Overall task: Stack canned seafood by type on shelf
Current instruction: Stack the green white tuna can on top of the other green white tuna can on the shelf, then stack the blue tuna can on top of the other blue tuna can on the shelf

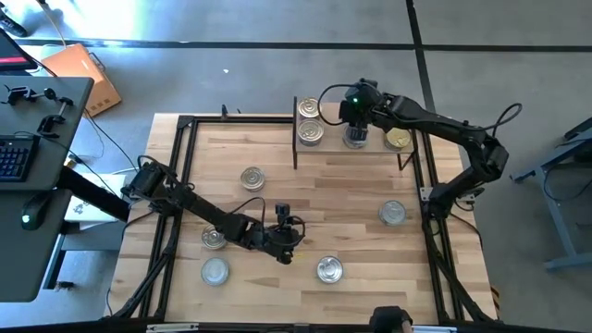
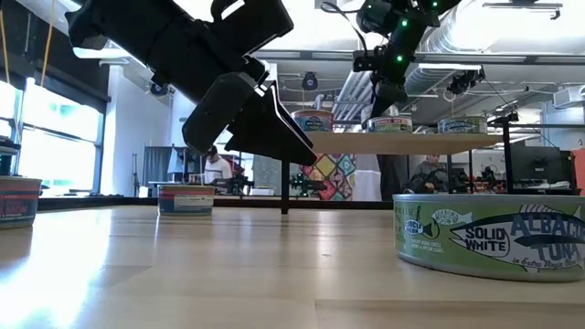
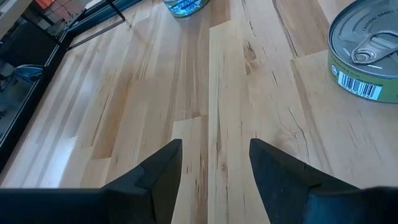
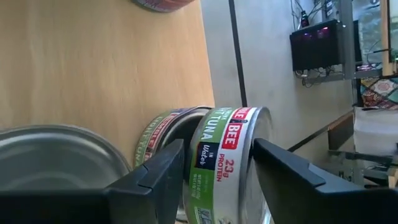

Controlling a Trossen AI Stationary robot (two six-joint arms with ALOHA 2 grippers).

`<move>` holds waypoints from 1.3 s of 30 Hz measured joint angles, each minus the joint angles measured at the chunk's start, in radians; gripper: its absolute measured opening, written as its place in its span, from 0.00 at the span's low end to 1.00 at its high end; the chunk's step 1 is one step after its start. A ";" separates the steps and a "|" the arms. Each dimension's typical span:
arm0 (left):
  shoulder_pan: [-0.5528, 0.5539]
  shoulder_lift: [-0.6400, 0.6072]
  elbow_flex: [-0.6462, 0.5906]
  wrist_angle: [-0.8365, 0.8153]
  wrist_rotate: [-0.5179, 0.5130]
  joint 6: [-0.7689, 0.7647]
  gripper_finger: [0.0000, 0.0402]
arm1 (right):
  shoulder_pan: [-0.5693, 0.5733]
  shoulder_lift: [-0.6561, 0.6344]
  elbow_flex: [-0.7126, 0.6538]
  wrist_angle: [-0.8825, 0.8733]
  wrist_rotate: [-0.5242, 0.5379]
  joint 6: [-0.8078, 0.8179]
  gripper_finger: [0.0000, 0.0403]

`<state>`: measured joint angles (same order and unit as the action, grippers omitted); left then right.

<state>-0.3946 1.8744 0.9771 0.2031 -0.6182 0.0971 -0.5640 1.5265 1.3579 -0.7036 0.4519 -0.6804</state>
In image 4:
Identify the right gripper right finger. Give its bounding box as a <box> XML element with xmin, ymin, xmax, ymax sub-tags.
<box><xmin>252</xmin><ymin>138</ymin><xmax>398</xmax><ymax>224</ymax></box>

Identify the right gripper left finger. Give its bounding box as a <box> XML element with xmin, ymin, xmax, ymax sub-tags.
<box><xmin>0</xmin><ymin>139</ymin><xmax>185</xmax><ymax>224</ymax></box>

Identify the Bumble Bee light tuna can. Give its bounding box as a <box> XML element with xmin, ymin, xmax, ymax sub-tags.
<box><xmin>0</xmin><ymin>124</ymin><xmax>132</xmax><ymax>191</ymax></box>
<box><xmin>182</xmin><ymin>106</ymin><xmax>274</xmax><ymax>224</ymax></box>
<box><xmin>133</xmin><ymin>105</ymin><xmax>215</xmax><ymax>170</ymax></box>

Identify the blue red salmon can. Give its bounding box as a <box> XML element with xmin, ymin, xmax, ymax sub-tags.
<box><xmin>130</xmin><ymin>0</ymin><xmax>196</xmax><ymax>13</ymax></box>

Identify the colourful patchwork quilt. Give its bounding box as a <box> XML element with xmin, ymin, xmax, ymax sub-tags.
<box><xmin>359</xmin><ymin>77</ymin><xmax>398</xmax><ymax>110</ymax></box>

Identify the black box with purple lights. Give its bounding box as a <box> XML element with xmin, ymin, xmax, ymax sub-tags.
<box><xmin>289</xmin><ymin>19</ymin><xmax>346</xmax><ymax>72</ymax></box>

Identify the grey metal rack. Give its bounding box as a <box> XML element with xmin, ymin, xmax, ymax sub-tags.
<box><xmin>323</xmin><ymin>0</ymin><xmax>398</xmax><ymax>82</ymax></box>

